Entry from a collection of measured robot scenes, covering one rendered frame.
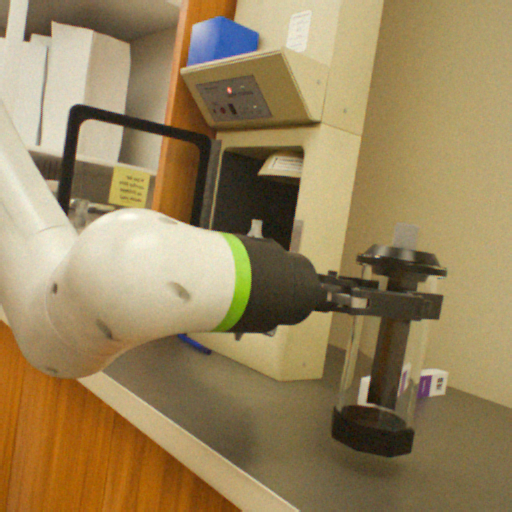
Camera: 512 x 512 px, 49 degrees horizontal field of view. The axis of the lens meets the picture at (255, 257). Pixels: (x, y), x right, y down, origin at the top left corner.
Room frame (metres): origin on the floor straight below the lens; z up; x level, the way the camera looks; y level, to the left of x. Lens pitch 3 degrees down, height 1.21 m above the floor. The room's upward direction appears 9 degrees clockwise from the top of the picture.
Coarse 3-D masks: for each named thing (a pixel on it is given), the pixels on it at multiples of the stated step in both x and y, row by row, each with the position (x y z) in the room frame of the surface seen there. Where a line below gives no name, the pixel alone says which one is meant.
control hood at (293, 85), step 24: (288, 48) 0.95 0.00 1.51; (192, 72) 1.15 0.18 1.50; (216, 72) 1.10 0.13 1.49; (240, 72) 1.05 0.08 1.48; (264, 72) 1.00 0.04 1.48; (288, 72) 0.96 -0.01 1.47; (312, 72) 0.99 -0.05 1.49; (192, 96) 1.21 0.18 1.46; (264, 96) 1.05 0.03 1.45; (288, 96) 1.00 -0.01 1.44; (312, 96) 0.99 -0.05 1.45; (240, 120) 1.15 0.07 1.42; (264, 120) 1.09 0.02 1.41; (288, 120) 1.05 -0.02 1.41; (312, 120) 1.01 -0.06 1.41
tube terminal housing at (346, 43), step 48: (240, 0) 1.25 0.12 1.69; (288, 0) 1.13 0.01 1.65; (336, 0) 1.02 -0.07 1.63; (336, 48) 1.02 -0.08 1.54; (336, 96) 1.03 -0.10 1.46; (240, 144) 1.19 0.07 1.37; (288, 144) 1.07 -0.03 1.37; (336, 144) 1.04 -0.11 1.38; (336, 192) 1.06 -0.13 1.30; (336, 240) 1.07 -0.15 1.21; (192, 336) 1.24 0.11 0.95; (288, 336) 1.02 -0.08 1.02
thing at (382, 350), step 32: (384, 288) 0.65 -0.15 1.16; (416, 288) 0.65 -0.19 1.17; (352, 320) 0.69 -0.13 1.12; (384, 320) 0.65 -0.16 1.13; (352, 352) 0.67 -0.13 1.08; (384, 352) 0.64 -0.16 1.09; (416, 352) 0.65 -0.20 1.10; (352, 384) 0.66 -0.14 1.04; (384, 384) 0.64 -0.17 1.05; (416, 384) 0.66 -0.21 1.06; (352, 416) 0.66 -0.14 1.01; (384, 416) 0.64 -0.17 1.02
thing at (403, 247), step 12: (396, 228) 0.69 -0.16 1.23; (408, 228) 0.68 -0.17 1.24; (396, 240) 0.68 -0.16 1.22; (408, 240) 0.68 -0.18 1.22; (372, 252) 0.67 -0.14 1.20; (384, 252) 0.66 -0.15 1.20; (396, 252) 0.65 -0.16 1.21; (408, 252) 0.65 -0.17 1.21; (420, 252) 0.65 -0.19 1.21; (432, 264) 0.65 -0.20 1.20
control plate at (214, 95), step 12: (204, 84) 1.15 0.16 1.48; (216, 84) 1.12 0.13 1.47; (228, 84) 1.10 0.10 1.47; (240, 84) 1.07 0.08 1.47; (252, 84) 1.05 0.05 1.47; (204, 96) 1.18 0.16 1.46; (216, 96) 1.15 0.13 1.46; (228, 96) 1.12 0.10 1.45; (240, 96) 1.09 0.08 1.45; (252, 96) 1.07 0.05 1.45; (216, 108) 1.18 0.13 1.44; (228, 108) 1.15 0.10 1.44; (252, 108) 1.09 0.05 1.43; (264, 108) 1.07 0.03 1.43; (216, 120) 1.20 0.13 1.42; (228, 120) 1.17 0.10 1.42
